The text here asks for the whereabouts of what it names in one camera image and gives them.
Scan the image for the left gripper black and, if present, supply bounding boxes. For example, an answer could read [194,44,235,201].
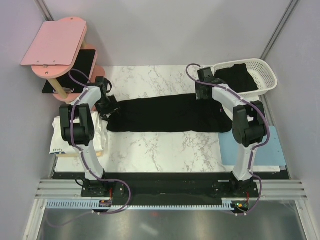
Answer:
[94,95,121,123]

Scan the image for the black t shirt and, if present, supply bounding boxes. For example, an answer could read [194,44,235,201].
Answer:
[107,94,232,133]
[214,63,258,93]

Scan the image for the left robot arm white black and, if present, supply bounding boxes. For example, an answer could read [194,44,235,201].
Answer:
[59,76,120,197]

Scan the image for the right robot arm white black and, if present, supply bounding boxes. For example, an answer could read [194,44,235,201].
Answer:
[195,67,270,197]

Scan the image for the black t shirt in basket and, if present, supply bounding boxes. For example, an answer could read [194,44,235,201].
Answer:
[214,63,258,93]

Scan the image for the black clipboard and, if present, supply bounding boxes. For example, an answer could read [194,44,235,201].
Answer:
[42,49,96,94]

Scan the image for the white folded t shirt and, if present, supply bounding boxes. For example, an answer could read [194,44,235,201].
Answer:
[49,111,108,155]

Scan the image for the white plastic basket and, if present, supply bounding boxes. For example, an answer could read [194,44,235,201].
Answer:
[213,58,278,98]

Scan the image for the pink tiered shelf stand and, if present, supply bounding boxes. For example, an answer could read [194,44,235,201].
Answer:
[20,16,97,104]

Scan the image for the light blue folding board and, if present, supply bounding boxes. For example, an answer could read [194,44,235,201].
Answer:
[218,126,286,167]

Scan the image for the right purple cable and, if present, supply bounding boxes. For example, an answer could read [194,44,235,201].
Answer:
[186,63,272,217]

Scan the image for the purple cable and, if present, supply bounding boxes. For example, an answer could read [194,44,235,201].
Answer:
[186,63,272,217]
[68,69,133,216]

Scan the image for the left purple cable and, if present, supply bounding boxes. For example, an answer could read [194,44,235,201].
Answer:
[68,69,133,216]

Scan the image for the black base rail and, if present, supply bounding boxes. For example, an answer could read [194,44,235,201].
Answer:
[53,171,290,199]

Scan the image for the light blue cable duct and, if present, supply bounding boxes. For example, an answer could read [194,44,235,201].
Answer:
[45,199,242,211]

